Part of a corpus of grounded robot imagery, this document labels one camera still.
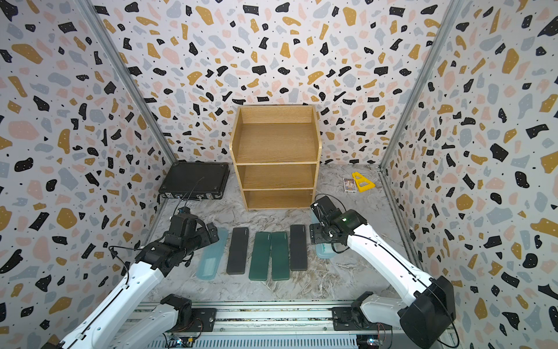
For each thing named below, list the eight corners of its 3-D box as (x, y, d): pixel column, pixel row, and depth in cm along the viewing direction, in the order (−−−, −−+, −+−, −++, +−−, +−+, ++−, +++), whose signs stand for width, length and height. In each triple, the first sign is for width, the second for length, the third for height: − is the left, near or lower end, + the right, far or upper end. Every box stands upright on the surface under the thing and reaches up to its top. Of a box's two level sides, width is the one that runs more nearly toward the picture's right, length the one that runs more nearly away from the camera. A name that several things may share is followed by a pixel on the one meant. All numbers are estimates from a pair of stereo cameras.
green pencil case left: (249, 280, 84) (248, 279, 83) (255, 233, 97) (254, 231, 96) (267, 281, 85) (266, 279, 83) (270, 234, 97) (270, 231, 96)
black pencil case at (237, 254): (226, 274, 86) (224, 272, 84) (234, 229, 99) (233, 227, 97) (245, 274, 86) (244, 272, 84) (251, 229, 99) (250, 227, 97)
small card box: (344, 193, 113) (345, 190, 111) (341, 180, 119) (342, 177, 117) (356, 193, 113) (357, 190, 111) (353, 180, 119) (354, 177, 117)
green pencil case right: (271, 281, 84) (271, 279, 83) (271, 234, 97) (271, 232, 96) (290, 280, 85) (290, 278, 83) (287, 233, 98) (287, 231, 96)
